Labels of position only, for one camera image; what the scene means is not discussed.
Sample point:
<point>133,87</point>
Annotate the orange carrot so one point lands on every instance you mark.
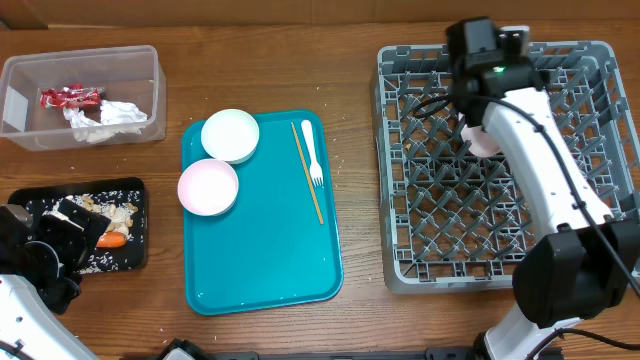
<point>112,239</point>

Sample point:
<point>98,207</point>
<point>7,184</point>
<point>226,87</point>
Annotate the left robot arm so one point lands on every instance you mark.
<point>40,263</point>

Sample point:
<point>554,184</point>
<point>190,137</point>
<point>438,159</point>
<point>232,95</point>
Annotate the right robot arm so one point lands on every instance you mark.
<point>582,261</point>

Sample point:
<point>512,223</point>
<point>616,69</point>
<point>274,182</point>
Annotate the white tissue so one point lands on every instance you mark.
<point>115,118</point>

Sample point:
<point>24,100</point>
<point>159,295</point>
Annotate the teal serving tray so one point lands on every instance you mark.
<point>268,250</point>

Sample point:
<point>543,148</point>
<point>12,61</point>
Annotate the white bowl with scraps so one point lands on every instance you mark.
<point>230,135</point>

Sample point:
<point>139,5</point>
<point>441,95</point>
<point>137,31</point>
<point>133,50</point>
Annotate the clear plastic bin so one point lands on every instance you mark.
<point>130,74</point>

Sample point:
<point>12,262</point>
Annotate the grey dishwasher rack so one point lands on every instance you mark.
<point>453,222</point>

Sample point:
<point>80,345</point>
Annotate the white plastic fork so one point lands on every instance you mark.
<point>315,169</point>

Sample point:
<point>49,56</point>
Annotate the black waste tray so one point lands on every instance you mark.
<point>40,200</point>

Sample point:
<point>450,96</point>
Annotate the wooden chopstick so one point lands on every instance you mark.
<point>307,174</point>

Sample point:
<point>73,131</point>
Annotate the red snack wrapper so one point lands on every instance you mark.
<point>74,96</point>

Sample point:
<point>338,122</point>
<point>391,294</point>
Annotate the large pink plate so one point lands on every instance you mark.
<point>484,140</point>

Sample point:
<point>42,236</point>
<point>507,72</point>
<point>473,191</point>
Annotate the food scraps pile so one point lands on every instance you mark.
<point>123,210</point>

